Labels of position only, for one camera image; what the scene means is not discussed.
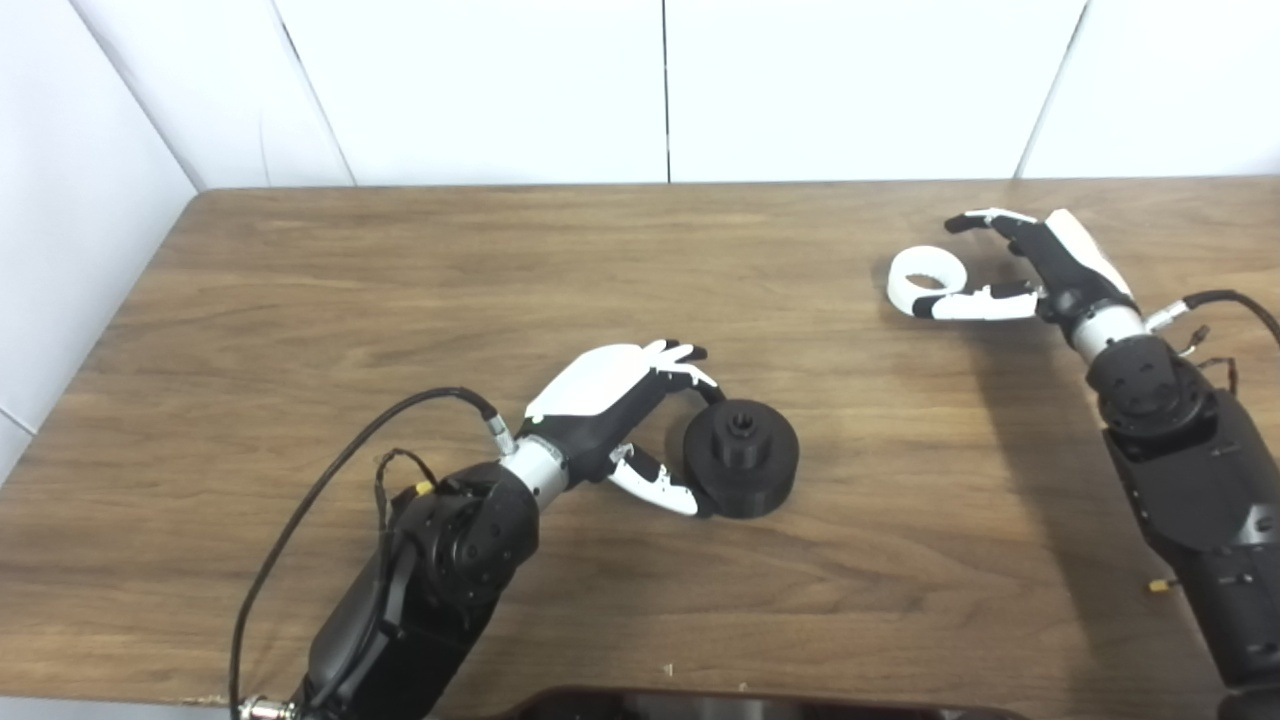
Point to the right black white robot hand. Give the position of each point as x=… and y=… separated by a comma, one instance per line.
x=1070, y=270

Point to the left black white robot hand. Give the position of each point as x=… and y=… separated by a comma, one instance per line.
x=590, y=390

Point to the round black stepped part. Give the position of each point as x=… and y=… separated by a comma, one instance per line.
x=750, y=485

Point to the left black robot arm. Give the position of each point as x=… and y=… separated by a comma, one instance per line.
x=460, y=550

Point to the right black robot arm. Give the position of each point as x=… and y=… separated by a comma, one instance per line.
x=1190, y=480

